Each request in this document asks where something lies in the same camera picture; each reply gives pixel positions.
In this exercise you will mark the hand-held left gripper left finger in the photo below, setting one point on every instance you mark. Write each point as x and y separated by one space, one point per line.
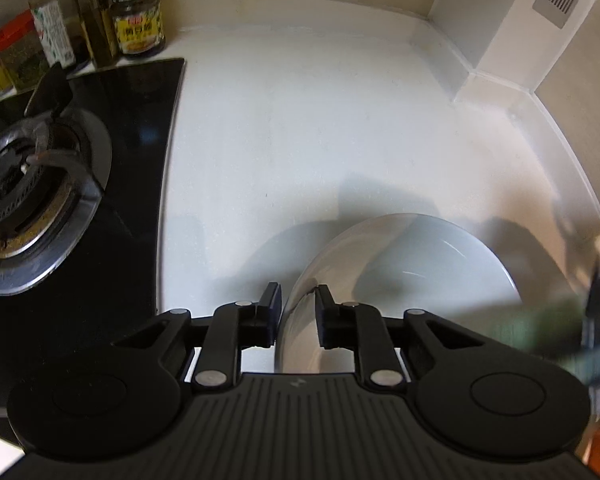
275 312

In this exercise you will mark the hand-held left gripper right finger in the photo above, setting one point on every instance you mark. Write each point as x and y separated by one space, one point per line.
322 321

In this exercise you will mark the green fluffy cloth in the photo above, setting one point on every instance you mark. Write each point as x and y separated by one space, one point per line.
540 332

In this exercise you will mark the white bowl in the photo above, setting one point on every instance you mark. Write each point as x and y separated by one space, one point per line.
430 270

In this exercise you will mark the black glass cooktop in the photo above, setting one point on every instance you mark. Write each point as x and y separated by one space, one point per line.
130 160

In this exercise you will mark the jar with yellow label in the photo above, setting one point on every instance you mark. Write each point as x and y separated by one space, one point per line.
136 25

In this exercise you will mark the dark olive oil bottle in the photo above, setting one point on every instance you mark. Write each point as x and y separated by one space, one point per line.
96 15

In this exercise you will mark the red lid spice jar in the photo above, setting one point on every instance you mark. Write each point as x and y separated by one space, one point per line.
22 55

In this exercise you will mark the clear bottle white green label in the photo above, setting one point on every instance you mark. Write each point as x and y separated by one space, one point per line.
55 25

